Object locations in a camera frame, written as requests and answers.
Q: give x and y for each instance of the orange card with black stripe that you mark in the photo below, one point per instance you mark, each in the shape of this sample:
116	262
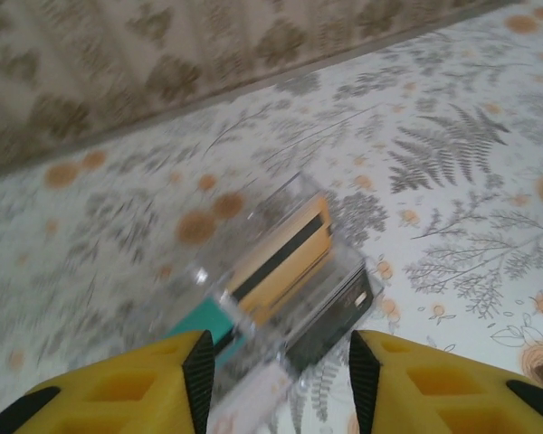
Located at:
285	271

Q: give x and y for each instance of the plain orange card stack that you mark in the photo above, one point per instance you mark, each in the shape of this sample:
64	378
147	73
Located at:
319	203

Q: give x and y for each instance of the silver card with grey stripe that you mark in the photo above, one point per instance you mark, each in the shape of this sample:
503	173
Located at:
258	398

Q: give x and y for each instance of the black card stack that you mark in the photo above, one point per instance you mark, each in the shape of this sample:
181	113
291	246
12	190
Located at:
335	316

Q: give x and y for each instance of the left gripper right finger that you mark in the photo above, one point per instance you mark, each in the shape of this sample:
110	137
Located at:
457	398

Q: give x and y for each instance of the floral table covering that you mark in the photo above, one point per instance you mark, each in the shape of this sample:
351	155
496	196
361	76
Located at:
434	135

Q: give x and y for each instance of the teal card stack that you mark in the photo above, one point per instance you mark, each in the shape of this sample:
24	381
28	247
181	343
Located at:
212	321

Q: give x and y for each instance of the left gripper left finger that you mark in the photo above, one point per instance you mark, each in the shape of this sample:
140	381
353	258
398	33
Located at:
117	398

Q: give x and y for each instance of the clear acrylic card organizer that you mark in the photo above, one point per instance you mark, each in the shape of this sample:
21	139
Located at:
298	199

